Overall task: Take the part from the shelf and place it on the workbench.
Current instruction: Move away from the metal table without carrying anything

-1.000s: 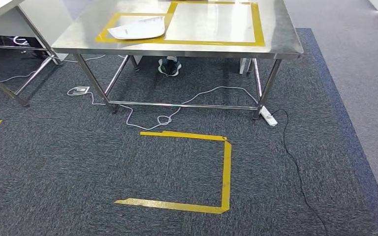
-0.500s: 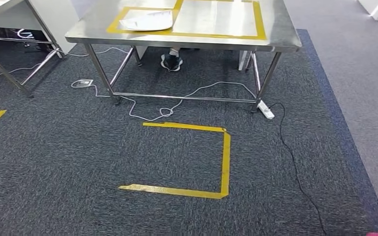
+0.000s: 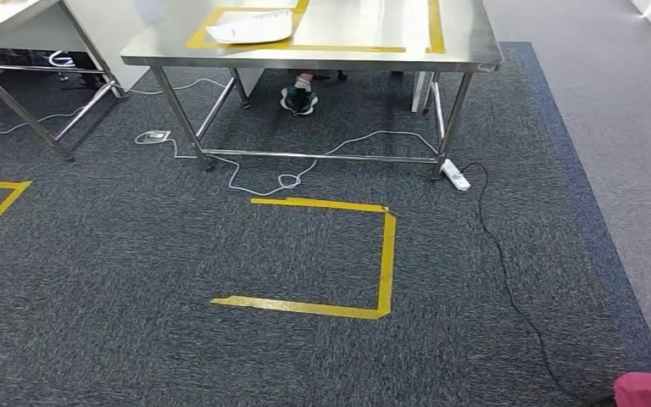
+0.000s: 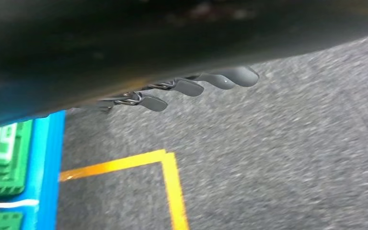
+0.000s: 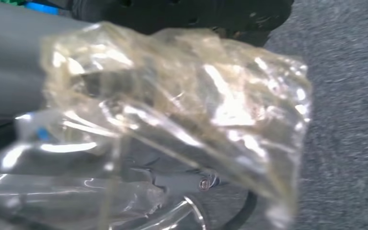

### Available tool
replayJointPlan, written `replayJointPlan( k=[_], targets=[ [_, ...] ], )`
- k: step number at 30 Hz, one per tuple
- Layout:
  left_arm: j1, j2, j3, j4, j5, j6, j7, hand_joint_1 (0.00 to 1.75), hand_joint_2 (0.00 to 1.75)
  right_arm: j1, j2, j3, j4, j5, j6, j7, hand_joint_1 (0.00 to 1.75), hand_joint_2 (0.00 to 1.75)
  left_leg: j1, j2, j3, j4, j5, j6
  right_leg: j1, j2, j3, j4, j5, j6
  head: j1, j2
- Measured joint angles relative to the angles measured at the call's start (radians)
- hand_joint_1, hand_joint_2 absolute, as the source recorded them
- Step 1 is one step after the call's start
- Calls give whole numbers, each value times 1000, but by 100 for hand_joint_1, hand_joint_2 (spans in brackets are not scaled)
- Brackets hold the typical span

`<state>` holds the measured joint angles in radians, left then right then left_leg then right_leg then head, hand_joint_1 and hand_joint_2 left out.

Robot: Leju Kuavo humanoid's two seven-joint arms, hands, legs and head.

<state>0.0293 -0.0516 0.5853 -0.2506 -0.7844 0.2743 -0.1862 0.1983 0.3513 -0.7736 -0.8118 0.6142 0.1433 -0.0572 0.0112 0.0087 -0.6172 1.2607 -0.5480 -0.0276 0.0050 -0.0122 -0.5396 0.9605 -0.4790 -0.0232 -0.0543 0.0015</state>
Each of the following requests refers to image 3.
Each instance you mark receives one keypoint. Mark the stainless steel workbench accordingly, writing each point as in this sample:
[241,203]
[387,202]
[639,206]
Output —
[359,28]

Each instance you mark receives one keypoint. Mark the white partition panel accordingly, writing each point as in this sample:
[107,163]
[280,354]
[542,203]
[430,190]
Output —
[112,34]

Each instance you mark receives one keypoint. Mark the person at laptop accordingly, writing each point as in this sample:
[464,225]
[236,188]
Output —
[298,100]

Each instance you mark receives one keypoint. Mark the white power strip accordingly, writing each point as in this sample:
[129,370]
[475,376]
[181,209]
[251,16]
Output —
[456,175]

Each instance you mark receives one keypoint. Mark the white table with steel legs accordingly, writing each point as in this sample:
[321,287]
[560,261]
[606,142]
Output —
[0,17]

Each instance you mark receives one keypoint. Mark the white curved plastic car part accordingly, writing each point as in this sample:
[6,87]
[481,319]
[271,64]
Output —
[252,28]

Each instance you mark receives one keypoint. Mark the yellow workbench tape outline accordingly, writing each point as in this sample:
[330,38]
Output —
[331,48]

